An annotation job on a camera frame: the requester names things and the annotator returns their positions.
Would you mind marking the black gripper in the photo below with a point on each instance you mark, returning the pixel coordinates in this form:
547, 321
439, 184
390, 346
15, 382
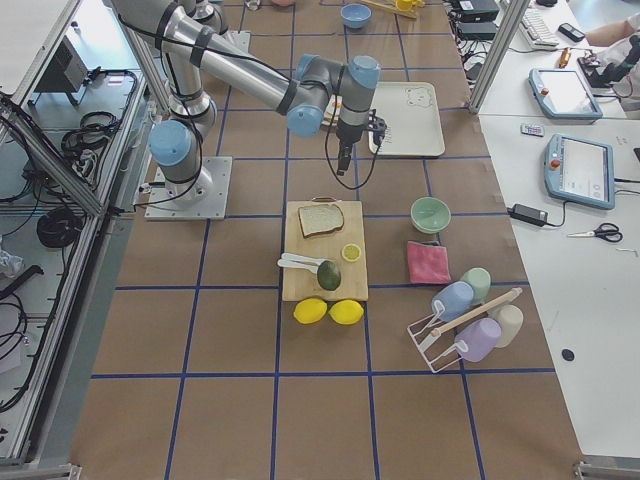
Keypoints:
346, 133

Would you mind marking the bread slice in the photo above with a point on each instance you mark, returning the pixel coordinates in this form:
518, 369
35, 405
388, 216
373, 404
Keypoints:
320, 219

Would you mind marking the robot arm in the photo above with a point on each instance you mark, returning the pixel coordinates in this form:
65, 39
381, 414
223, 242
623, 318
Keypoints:
192, 44

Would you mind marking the cream bear tray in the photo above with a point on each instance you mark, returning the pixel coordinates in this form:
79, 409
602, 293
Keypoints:
411, 113

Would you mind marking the lemon slice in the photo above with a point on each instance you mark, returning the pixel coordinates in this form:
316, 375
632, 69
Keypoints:
351, 252

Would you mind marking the green bowl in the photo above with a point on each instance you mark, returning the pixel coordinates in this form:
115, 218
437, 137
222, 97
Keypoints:
430, 215

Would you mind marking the white plastic knife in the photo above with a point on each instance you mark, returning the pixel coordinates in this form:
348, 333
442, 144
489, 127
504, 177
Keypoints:
302, 259

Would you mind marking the white plastic fork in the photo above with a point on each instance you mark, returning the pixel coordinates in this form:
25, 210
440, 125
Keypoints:
283, 263

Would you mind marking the pink cloth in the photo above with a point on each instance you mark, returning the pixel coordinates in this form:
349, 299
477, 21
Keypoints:
427, 264

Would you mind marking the wooden cutting board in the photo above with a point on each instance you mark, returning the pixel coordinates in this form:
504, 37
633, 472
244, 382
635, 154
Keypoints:
299, 284

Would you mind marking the blue bowl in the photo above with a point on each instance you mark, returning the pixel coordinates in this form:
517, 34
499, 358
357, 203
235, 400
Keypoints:
355, 15

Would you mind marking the whole lemon right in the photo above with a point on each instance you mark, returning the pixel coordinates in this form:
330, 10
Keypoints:
346, 312

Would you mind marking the whole lemon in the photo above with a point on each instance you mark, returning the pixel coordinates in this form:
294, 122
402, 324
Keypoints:
346, 312
310, 310

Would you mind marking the whole lemon left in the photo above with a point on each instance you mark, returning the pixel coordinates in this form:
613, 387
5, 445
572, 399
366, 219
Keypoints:
310, 310

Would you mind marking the wooden dish rack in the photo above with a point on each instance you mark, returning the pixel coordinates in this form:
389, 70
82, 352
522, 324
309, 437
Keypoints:
389, 7

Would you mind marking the yellow cup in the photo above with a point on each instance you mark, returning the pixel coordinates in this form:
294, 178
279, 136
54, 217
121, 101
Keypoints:
408, 5

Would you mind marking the blue mug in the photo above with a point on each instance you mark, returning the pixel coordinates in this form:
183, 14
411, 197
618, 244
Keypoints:
452, 301

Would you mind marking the green mug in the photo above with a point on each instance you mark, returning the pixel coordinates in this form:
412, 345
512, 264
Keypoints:
480, 281

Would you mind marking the black power adapter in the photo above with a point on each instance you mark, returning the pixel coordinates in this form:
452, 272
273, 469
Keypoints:
527, 214

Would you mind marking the purple mug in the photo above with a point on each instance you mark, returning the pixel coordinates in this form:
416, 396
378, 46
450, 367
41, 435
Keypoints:
477, 340

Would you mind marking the teach pendant far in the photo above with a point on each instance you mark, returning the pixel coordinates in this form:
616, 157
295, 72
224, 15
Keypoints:
563, 94

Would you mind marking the teach pendant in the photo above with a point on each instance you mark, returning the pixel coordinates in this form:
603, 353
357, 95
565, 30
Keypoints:
563, 94
580, 171

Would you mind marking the cream mug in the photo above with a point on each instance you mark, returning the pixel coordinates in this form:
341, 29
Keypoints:
510, 319

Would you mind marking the teach pendant near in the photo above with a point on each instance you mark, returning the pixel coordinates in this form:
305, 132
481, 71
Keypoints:
580, 171

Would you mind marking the scissors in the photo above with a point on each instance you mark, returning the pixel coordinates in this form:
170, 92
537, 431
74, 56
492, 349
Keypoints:
606, 231

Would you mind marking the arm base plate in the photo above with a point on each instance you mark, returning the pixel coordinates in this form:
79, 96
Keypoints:
207, 199

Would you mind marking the white wire cup rack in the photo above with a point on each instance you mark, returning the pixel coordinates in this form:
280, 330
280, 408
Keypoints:
434, 339

